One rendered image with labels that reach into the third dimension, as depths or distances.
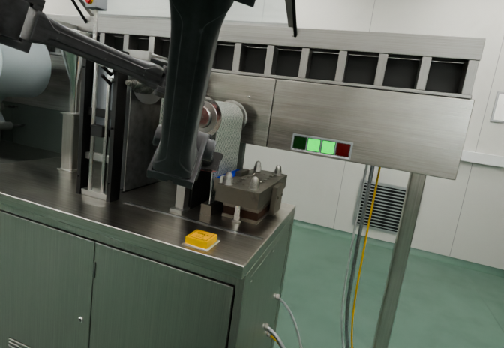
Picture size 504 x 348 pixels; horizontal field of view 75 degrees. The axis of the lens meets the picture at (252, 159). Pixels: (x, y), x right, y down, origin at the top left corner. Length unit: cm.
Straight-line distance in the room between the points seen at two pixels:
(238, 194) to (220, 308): 36
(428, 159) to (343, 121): 35
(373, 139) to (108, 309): 113
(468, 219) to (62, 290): 354
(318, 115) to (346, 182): 243
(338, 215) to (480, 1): 248
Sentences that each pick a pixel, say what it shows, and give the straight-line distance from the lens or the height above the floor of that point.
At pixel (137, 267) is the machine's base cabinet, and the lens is 113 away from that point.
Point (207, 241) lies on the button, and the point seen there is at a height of 92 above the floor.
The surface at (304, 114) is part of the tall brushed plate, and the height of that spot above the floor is 131.
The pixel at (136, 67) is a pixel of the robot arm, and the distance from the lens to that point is 90.
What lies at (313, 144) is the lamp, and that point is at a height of 119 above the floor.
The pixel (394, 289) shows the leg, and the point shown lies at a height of 58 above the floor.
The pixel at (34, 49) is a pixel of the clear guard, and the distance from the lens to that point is 193.
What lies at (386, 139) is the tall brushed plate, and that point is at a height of 125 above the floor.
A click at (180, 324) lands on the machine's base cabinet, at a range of 113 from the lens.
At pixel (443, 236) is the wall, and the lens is 398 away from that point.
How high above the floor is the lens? 132
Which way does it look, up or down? 9 degrees down
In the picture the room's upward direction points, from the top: 8 degrees clockwise
